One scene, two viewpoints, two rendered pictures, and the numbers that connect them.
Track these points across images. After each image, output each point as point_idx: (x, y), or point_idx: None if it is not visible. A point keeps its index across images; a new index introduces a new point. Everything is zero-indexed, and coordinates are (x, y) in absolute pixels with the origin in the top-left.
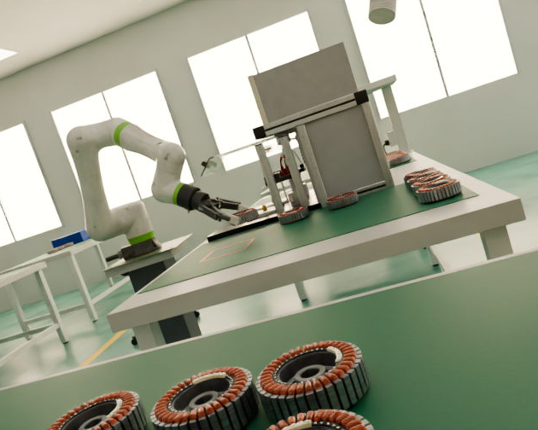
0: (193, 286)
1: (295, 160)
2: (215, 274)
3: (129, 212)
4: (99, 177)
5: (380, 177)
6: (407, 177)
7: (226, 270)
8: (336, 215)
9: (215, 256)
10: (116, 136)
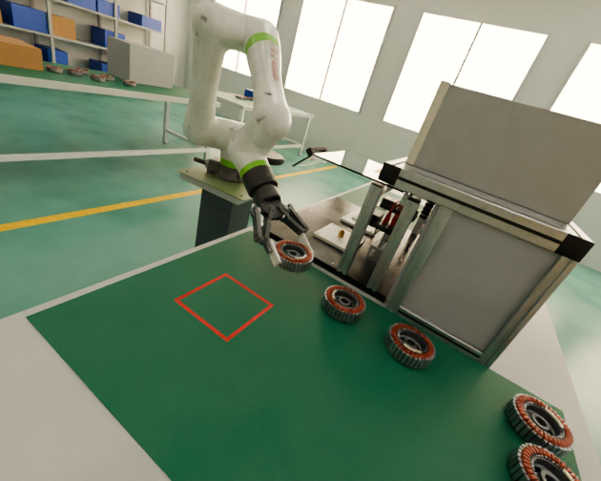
0: (4, 449)
1: (403, 237)
2: (84, 428)
3: (231, 134)
4: (213, 80)
5: (481, 344)
6: (520, 418)
7: (106, 435)
8: (377, 393)
9: (198, 306)
10: (247, 46)
